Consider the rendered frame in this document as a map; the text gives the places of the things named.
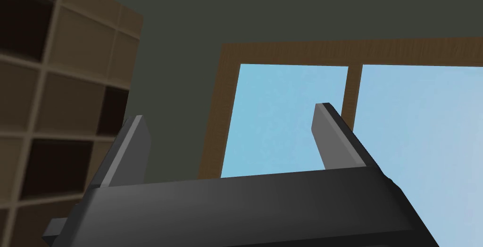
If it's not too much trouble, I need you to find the brown wooden shelf unit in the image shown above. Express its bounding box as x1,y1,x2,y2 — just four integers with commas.
0,0,144,247

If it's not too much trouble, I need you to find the wooden framed window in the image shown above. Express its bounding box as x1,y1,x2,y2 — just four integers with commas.
198,38,483,247

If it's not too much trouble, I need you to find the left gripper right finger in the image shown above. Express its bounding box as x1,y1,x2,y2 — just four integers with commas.
311,102,380,171

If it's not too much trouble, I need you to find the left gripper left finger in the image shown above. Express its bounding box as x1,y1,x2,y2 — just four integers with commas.
90,115,152,189

